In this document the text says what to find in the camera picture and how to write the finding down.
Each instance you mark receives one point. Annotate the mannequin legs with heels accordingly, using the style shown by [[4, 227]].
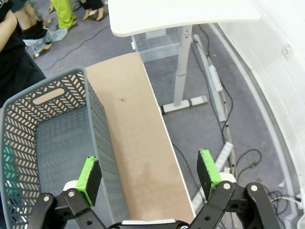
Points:
[[100, 13]]

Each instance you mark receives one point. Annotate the mannequin in lime green trousers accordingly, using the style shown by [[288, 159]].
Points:
[[64, 14]]

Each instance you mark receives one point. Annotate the white power strip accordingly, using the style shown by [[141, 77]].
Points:
[[224, 155], [215, 78]]

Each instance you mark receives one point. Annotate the clear plastic storage box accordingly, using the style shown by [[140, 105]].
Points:
[[157, 50]]

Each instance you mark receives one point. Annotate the person in black clothes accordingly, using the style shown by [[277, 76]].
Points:
[[14, 71]]

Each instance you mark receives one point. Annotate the grey plastic laundry basket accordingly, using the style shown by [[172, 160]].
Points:
[[59, 133]]

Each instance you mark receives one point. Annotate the black garment on mannequin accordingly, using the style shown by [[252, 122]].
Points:
[[34, 31]]

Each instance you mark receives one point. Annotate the person left forearm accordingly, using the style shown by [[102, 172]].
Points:
[[8, 31]]

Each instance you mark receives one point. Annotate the light blue denim jeans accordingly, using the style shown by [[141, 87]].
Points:
[[57, 34]]

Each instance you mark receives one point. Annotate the white desk leg frame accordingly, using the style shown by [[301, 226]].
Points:
[[181, 71]]

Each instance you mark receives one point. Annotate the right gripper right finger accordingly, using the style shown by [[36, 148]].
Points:
[[207, 171]]

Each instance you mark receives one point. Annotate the white desk top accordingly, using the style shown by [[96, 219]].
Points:
[[178, 14]]

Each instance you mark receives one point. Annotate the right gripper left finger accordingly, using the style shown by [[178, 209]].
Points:
[[91, 176]]

